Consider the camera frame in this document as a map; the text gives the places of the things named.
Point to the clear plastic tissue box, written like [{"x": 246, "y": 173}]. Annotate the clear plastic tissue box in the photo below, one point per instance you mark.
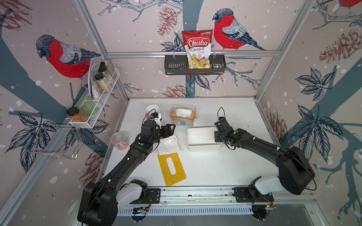
[{"x": 182, "y": 106}]

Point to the white plastic tissue box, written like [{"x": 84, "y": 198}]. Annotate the white plastic tissue box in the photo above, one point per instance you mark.
[{"x": 202, "y": 139}]

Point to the blue tissue paper pack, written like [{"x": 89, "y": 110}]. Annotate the blue tissue paper pack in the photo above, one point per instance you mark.
[{"x": 183, "y": 122}]

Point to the beige bottle black cap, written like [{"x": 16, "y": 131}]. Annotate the beige bottle black cap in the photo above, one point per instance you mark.
[
  {"x": 103, "y": 70},
  {"x": 102, "y": 82}
]

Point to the chrome wire rack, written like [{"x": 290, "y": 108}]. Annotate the chrome wire rack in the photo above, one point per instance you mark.
[{"x": 66, "y": 143}]

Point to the orange spice jar black lid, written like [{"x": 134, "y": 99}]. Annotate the orange spice jar black lid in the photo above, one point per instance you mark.
[{"x": 76, "y": 115}]

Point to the bamboo tissue box lid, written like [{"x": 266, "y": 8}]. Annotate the bamboo tissue box lid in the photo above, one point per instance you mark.
[{"x": 183, "y": 113}]

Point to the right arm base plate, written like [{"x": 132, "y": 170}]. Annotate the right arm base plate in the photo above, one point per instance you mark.
[{"x": 246, "y": 194}]

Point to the black wall basket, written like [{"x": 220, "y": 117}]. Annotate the black wall basket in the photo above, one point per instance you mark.
[{"x": 181, "y": 65}]

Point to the green item in bag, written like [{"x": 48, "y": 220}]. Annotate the green item in bag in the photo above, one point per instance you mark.
[{"x": 88, "y": 106}]

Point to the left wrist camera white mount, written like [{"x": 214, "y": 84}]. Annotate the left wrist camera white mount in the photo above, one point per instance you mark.
[{"x": 157, "y": 117}]

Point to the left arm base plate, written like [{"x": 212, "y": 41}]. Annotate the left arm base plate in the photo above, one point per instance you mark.
[{"x": 152, "y": 195}]

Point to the white tissue paper pack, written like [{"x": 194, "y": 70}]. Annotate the white tissue paper pack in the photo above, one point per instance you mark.
[{"x": 168, "y": 146}]

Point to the yellow tissue box lid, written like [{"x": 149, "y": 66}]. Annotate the yellow tissue box lid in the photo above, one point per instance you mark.
[{"x": 172, "y": 168}]

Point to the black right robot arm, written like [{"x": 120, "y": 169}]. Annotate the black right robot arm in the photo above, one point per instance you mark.
[{"x": 294, "y": 170}]

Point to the white oval cup holder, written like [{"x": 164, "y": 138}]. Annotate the white oval cup holder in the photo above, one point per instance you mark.
[{"x": 154, "y": 108}]

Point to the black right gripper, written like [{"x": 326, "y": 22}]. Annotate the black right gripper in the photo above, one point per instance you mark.
[{"x": 216, "y": 140}]

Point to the aluminium front rail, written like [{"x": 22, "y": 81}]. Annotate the aluminium front rail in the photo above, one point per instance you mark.
[{"x": 202, "y": 195}]

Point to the red Chuba chips bag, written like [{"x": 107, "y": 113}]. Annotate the red Chuba chips bag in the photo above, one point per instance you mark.
[{"x": 198, "y": 48}]

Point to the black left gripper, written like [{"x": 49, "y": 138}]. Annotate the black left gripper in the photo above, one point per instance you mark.
[{"x": 170, "y": 132}]

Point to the white wire wall shelf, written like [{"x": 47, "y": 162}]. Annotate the white wire wall shelf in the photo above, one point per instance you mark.
[{"x": 96, "y": 93}]

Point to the clear plastic cup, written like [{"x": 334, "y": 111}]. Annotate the clear plastic cup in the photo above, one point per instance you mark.
[{"x": 119, "y": 140}]

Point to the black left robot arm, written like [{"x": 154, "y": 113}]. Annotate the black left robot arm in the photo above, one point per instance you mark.
[{"x": 98, "y": 205}]

